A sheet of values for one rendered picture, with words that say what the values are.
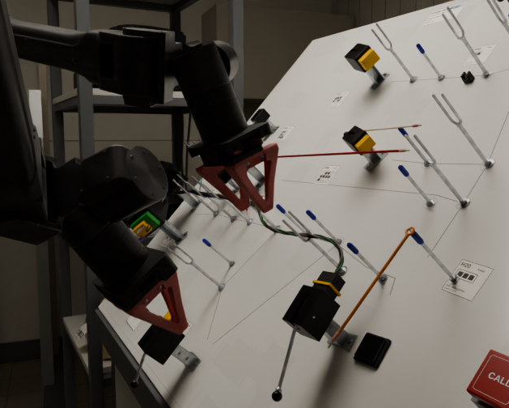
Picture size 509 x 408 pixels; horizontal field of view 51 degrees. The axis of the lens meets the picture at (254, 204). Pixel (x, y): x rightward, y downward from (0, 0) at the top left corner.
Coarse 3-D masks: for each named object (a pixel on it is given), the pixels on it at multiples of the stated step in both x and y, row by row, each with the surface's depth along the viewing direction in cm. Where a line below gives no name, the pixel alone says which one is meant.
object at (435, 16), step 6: (450, 6) 117; (456, 6) 115; (462, 6) 113; (432, 12) 121; (438, 12) 119; (444, 12) 117; (456, 12) 113; (432, 18) 119; (438, 18) 117; (450, 18) 114; (426, 24) 119
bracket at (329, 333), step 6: (330, 324) 72; (336, 324) 72; (330, 330) 72; (336, 330) 72; (342, 330) 73; (330, 336) 72; (342, 336) 73; (348, 336) 73; (354, 336) 72; (336, 342) 73; (342, 342) 73; (348, 342) 72; (342, 348) 73; (348, 348) 72
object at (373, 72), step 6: (354, 48) 115; (360, 48) 113; (366, 48) 111; (348, 54) 115; (354, 54) 112; (360, 54) 111; (348, 60) 115; (354, 60) 111; (354, 66) 115; (360, 66) 112; (372, 66) 116; (366, 72) 116; (372, 72) 117; (378, 72) 116; (372, 78) 115; (378, 78) 118; (384, 78) 116; (372, 84) 118; (378, 84) 116
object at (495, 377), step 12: (492, 360) 53; (504, 360) 52; (480, 372) 53; (492, 372) 52; (504, 372) 51; (480, 384) 52; (492, 384) 51; (504, 384) 51; (480, 396) 52; (492, 396) 51; (504, 396) 50
